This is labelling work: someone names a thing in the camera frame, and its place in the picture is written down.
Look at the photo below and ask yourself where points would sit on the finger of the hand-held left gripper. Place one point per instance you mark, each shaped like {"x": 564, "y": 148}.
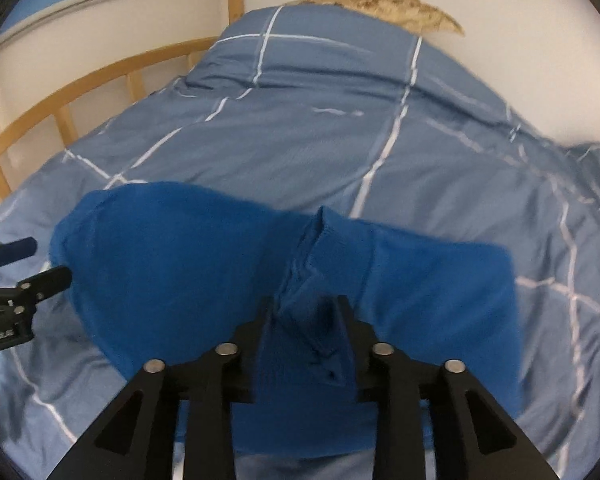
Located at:
{"x": 50, "y": 280}
{"x": 15, "y": 252}

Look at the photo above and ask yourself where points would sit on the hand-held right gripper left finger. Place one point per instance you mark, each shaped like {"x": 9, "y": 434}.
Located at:
{"x": 260, "y": 330}

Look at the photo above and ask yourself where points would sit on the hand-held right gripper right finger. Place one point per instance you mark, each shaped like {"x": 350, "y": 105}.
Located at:
{"x": 347, "y": 330}

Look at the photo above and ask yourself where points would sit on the blue pants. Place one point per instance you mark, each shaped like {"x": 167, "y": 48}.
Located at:
{"x": 180, "y": 260}

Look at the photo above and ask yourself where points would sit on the blue checked duvet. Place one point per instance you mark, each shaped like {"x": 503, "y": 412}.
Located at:
{"x": 305, "y": 135}

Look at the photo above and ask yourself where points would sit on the beige patterned pillow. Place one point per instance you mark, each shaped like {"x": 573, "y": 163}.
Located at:
{"x": 404, "y": 10}

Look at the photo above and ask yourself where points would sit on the wooden bunk bed frame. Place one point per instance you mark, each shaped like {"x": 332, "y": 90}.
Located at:
{"x": 105, "y": 75}

